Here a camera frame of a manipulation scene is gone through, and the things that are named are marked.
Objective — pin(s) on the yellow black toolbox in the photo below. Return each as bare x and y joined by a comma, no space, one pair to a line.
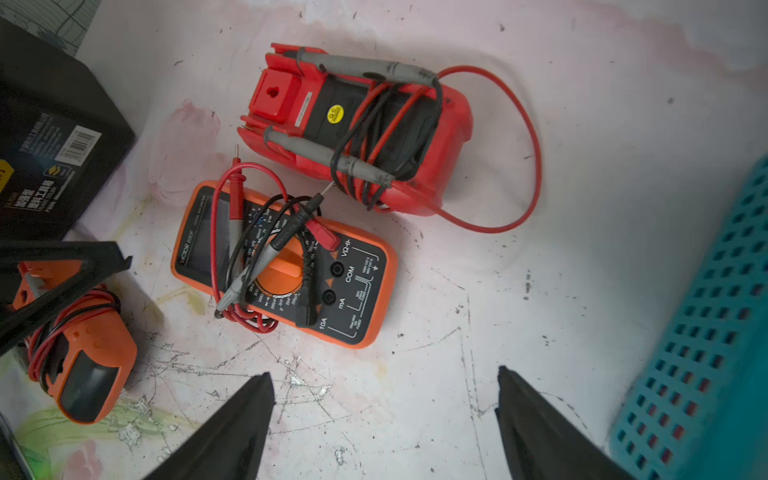
62,137

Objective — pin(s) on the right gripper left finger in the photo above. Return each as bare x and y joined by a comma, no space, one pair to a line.
230,444

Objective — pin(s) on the orange Victor multimeter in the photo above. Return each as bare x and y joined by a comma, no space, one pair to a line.
339,295

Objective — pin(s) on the red multimeter face down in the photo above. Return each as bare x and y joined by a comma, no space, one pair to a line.
386,134

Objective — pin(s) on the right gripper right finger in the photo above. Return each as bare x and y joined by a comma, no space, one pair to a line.
538,441

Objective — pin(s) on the teal plastic basket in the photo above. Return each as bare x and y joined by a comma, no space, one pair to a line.
699,408

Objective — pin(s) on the orange multimeter face down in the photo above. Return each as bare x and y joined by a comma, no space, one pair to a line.
82,356

